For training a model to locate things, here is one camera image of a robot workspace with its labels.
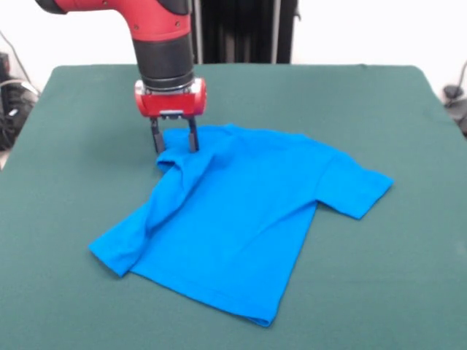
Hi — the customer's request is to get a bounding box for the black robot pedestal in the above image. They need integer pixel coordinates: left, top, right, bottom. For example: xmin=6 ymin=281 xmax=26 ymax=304
xmin=188 ymin=0 xmax=303 ymax=65

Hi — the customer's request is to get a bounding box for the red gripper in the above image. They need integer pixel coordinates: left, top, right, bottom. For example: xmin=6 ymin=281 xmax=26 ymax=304
xmin=133 ymin=77 xmax=209 ymax=156

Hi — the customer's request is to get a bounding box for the thin black cable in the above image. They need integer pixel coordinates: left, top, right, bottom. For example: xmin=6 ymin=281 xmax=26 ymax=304
xmin=0 ymin=31 xmax=36 ymax=88

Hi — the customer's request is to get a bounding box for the dark green table cloth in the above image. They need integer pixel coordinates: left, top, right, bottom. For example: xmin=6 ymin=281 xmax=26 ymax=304
xmin=0 ymin=63 xmax=467 ymax=350

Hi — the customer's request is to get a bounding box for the blue GAME print t-shirt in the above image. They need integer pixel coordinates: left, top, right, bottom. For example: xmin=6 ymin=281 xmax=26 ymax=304
xmin=87 ymin=123 xmax=396 ymax=318

